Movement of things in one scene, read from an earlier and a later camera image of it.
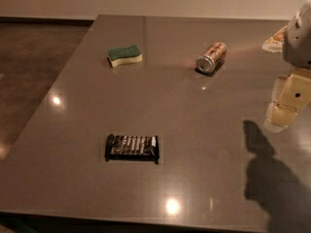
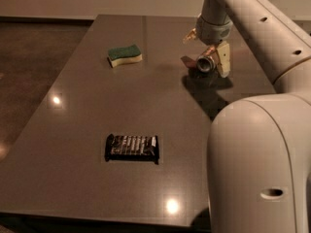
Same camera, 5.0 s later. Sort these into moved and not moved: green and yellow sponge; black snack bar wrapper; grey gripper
Moved: grey gripper
Not moved: black snack bar wrapper; green and yellow sponge
